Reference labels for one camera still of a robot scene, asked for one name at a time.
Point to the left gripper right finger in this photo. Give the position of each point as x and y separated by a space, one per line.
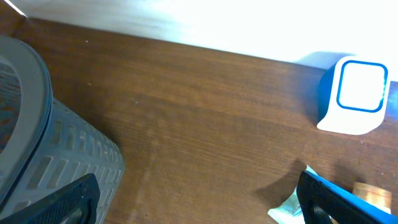
324 202

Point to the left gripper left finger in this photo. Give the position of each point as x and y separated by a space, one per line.
76 202

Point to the teal wet wipes pack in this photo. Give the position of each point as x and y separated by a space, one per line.
289 211

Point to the white cream tube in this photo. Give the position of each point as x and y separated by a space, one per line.
378 197

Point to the grey plastic basket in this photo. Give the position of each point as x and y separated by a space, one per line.
45 145

